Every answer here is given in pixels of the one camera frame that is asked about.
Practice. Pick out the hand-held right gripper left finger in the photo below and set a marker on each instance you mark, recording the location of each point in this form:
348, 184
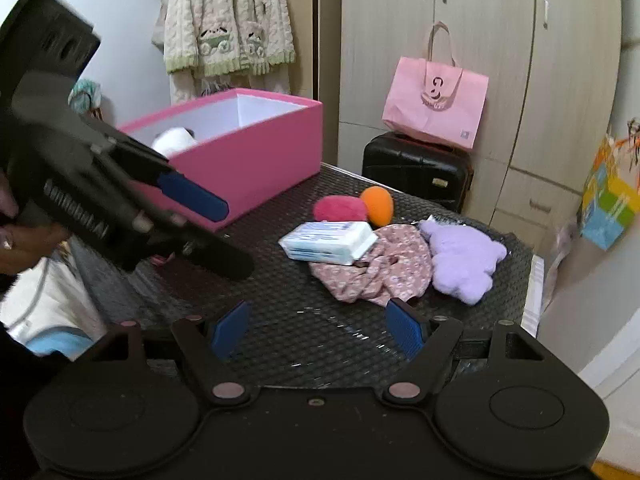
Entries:
230, 327

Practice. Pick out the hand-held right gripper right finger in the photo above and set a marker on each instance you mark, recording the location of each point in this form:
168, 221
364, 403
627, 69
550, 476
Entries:
405, 327

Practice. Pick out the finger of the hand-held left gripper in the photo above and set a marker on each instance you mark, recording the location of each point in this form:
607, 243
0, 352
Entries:
195, 195
220, 255

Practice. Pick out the pink floral cloth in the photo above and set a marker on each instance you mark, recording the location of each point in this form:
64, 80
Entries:
395, 270

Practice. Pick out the pink cardboard box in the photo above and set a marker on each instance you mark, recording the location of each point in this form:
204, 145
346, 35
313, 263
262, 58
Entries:
260, 160

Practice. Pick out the purple plush toy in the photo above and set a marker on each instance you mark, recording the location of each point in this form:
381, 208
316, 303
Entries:
460, 260

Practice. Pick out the wet wipes pack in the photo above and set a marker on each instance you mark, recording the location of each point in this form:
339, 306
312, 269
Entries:
325, 242

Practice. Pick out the orange plush ball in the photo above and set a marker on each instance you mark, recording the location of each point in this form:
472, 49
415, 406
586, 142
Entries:
378, 205

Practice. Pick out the pink plush ball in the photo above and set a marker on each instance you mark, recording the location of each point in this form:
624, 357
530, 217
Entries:
337, 208

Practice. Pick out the person's left hand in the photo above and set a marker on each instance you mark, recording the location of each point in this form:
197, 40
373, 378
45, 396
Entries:
20, 247

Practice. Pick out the teal gift bag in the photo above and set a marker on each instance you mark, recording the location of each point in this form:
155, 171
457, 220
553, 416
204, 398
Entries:
85, 92

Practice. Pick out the black bubble mat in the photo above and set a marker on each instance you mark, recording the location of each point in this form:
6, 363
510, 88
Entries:
300, 320

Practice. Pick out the white striped table cloth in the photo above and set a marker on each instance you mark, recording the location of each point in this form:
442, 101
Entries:
532, 290

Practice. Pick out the black suitcase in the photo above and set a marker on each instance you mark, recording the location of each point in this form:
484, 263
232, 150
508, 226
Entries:
415, 170

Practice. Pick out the cream fleece jacket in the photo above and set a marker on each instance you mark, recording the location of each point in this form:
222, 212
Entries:
225, 10

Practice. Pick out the black floor pole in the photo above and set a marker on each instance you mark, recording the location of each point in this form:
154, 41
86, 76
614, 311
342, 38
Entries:
316, 30

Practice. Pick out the white door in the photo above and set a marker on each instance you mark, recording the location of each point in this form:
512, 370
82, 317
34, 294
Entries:
615, 360

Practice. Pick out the pink shopping bag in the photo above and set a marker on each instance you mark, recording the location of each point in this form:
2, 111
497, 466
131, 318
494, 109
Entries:
430, 105

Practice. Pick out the colourful paper gift bag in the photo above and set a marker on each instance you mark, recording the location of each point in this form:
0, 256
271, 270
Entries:
607, 200

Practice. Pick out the beige wardrobe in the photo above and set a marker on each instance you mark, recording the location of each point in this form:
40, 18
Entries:
500, 35

